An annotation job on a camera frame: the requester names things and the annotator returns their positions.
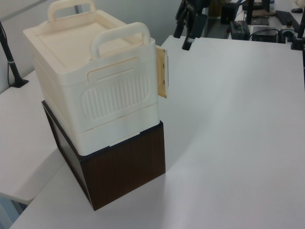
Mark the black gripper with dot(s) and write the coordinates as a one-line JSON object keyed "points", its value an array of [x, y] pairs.
{"points": [[199, 23]]}

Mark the cream plastic storage cabinet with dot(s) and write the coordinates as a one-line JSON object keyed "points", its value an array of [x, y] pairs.
{"points": [[71, 78]]}

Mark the black device with green part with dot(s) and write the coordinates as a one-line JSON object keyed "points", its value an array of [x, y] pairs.
{"points": [[239, 29]]}

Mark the black monitor stand pole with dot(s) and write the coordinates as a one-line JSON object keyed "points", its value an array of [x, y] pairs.
{"points": [[250, 12]]}

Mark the black flat box device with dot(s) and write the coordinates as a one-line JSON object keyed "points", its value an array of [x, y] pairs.
{"points": [[264, 33]]}

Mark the black keyboard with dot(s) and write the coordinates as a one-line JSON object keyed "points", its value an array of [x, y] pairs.
{"points": [[287, 17]]}

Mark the black clamp stand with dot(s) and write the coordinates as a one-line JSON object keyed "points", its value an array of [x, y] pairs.
{"points": [[297, 40]]}

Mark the black computer mouse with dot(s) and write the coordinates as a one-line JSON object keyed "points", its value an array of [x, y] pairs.
{"points": [[297, 10]]}

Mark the dark brown wooden box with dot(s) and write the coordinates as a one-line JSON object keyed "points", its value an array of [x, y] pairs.
{"points": [[124, 169]]}

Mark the black camera stand pole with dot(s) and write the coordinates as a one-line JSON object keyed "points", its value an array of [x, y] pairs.
{"points": [[9, 62]]}

